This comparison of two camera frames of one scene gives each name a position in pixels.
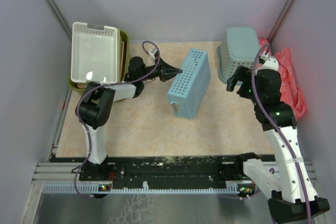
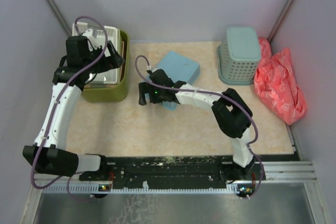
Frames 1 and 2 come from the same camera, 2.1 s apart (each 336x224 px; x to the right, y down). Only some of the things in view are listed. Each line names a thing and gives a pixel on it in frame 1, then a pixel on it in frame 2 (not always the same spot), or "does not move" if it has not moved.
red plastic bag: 291,92 does not move
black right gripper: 239,75 -> 145,87
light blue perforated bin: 188,90 -> 170,105
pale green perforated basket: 240,49 does not move
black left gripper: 166,72 -> 111,62
